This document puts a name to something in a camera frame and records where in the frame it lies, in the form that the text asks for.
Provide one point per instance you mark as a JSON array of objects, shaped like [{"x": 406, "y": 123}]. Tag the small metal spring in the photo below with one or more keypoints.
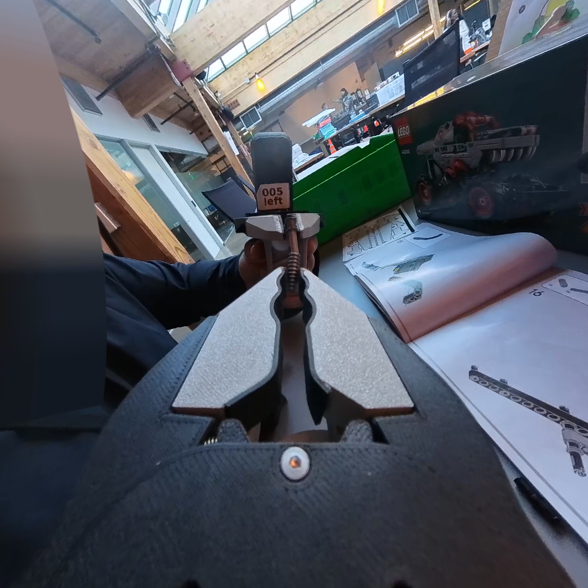
[{"x": 293, "y": 271}]

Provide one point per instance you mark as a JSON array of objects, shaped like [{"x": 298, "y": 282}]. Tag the person's left forearm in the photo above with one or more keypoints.
[{"x": 174, "y": 289}]

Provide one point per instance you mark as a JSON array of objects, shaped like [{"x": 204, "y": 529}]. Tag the black computer monitor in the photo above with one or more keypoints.
[{"x": 432, "y": 69}]

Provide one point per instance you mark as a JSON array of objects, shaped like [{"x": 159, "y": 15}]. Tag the lego instruction booklet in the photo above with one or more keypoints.
[{"x": 482, "y": 330}]

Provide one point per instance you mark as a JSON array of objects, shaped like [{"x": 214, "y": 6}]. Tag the colourful wall poster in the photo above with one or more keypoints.
[{"x": 551, "y": 18}]

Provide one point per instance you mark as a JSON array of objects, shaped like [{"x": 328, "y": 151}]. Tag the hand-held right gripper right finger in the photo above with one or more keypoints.
[{"x": 358, "y": 358}]

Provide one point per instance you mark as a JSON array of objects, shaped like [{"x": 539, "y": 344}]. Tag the person's left hand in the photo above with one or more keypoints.
[{"x": 251, "y": 262}]

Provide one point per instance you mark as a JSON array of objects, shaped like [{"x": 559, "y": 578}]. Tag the black lego pin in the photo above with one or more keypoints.
[{"x": 535, "y": 500}]

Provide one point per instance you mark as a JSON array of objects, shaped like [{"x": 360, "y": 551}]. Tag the dark lego set box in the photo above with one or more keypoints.
[{"x": 505, "y": 193}]

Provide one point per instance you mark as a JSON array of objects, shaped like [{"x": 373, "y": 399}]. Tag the thin dark lego axle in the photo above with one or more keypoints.
[{"x": 292, "y": 234}]

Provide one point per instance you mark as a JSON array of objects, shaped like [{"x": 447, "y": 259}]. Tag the green plastic bin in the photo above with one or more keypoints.
[{"x": 353, "y": 193}]

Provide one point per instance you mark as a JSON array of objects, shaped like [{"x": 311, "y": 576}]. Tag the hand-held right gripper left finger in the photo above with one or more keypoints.
[{"x": 229, "y": 358}]

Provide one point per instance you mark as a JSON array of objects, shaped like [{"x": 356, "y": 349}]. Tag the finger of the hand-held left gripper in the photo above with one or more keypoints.
[
  {"x": 266, "y": 227},
  {"x": 308, "y": 226}
]

